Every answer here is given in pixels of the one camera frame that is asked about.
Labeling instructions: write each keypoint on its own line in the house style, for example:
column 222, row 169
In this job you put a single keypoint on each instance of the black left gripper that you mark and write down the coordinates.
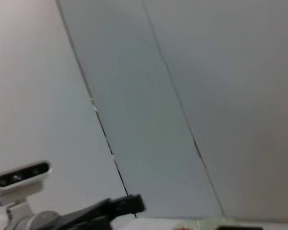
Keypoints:
column 86, row 218

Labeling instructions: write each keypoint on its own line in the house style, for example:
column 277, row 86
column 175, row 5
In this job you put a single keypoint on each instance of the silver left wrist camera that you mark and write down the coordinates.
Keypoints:
column 21, row 177

